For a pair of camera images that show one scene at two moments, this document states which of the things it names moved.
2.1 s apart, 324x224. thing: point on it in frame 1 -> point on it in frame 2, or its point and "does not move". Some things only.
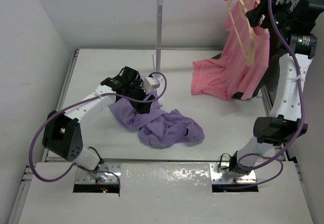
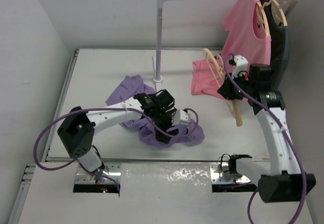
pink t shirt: (241, 70) does not move
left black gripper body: (138, 92) -> (164, 119)
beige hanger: (250, 59) -> (217, 67)
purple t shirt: (157, 129) does not move
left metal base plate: (105, 173) does not move
